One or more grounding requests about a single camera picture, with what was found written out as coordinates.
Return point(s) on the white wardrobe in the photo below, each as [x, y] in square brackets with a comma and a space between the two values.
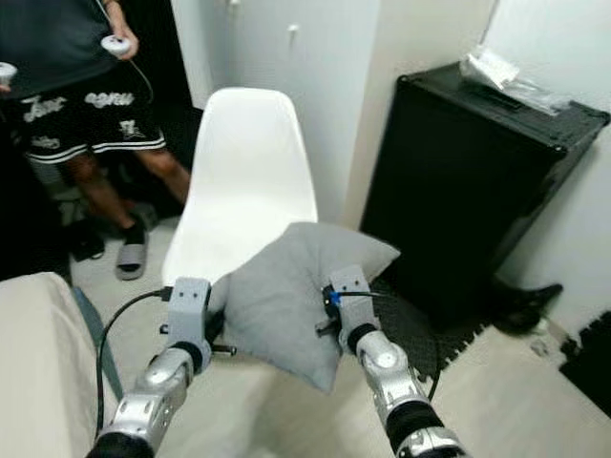
[334, 86]

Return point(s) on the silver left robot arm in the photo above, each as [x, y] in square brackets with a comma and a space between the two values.
[153, 401]

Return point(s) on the black shoe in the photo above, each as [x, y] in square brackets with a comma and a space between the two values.
[520, 305]

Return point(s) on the white wardrobe knob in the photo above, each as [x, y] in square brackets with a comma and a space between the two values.
[293, 34]

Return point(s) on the black foam floor mat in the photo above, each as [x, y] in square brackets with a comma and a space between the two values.
[590, 358]

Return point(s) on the person in black shorts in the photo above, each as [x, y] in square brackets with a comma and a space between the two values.
[57, 48]

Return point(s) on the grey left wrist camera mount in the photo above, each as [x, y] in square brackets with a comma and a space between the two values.
[189, 310]

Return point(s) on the dark speckled floor mat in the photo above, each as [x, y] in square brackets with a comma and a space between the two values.
[410, 324]

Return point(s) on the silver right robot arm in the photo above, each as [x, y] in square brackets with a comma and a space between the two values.
[387, 367]

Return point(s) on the grey square pillow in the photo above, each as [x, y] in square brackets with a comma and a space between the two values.
[277, 296]

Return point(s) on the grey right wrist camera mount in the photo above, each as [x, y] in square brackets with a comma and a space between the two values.
[353, 284]

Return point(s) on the grey slide sandal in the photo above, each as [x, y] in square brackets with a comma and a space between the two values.
[132, 258]

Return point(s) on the white plastic shell chair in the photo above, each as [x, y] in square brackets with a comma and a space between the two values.
[243, 181]

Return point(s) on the clear plastic wrapped packet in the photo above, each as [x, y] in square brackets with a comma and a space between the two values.
[492, 67]

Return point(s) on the beige sheeted bed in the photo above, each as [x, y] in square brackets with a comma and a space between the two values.
[48, 363]

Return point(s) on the black cabinet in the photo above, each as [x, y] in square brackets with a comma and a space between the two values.
[458, 191]

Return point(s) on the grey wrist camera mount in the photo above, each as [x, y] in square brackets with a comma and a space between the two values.
[189, 310]
[353, 284]

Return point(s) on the white hand controller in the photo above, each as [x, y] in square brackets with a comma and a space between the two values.
[116, 44]
[7, 72]

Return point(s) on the person's left hand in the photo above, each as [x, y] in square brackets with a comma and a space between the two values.
[122, 29]

